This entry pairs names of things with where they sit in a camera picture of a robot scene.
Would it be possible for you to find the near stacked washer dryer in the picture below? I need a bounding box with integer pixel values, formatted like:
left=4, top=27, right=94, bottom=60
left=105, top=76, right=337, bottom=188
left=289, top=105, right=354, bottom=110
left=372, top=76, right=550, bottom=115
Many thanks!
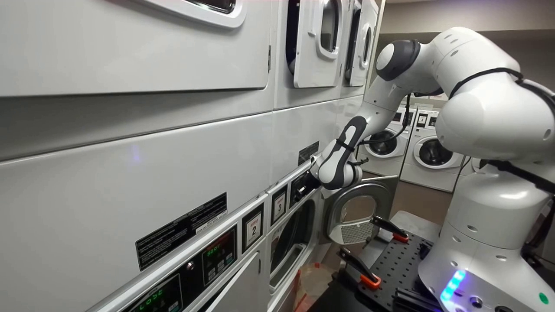
left=0, top=0, right=276, bottom=312

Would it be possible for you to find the stacked washer dryer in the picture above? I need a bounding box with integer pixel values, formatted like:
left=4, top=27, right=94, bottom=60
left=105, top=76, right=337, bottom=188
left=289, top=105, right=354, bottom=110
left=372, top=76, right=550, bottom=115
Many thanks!
left=0, top=0, right=276, bottom=312
left=269, top=0, right=365, bottom=312
left=346, top=0, right=380, bottom=88

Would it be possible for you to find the right background front-load washer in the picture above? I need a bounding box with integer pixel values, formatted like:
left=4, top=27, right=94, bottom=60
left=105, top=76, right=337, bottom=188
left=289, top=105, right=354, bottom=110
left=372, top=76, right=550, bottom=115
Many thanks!
left=401, top=109, right=464, bottom=192

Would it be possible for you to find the open round washer door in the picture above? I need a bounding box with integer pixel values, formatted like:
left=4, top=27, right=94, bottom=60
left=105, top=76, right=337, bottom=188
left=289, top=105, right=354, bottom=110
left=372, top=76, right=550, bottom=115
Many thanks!
left=325, top=176, right=398, bottom=245

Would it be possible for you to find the far orange-handled clamp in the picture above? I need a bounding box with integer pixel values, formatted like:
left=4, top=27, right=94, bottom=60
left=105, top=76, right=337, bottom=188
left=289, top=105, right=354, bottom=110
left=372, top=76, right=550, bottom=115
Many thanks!
left=372, top=214, right=410, bottom=244

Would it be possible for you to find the background front-load washer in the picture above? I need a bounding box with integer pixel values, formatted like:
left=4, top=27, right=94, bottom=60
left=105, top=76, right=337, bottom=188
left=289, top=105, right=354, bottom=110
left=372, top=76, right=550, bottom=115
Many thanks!
left=363, top=107, right=417, bottom=174
left=401, top=109, right=464, bottom=192

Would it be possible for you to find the near orange-handled clamp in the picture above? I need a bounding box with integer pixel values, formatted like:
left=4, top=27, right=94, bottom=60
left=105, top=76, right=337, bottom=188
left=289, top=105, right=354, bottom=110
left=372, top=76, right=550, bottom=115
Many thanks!
left=339, top=247, right=382, bottom=289

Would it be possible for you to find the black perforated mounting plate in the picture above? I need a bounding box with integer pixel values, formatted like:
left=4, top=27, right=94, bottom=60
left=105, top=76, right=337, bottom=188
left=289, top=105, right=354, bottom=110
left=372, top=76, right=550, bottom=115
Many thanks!
left=351, top=235, right=441, bottom=312

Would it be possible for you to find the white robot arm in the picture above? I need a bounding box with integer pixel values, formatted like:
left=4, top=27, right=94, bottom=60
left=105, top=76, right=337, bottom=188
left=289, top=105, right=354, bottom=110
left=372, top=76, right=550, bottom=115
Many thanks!
left=313, top=25, right=555, bottom=312

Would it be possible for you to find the orange-handled clamp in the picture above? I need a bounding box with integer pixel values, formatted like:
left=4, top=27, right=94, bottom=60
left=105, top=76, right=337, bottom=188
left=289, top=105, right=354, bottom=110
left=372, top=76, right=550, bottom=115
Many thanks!
left=339, top=247, right=382, bottom=289
left=372, top=214, right=410, bottom=244

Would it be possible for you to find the left background front-load washer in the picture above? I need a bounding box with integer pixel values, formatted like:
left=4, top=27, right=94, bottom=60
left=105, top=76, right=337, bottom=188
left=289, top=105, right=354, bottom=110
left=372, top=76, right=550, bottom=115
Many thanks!
left=363, top=107, right=417, bottom=174

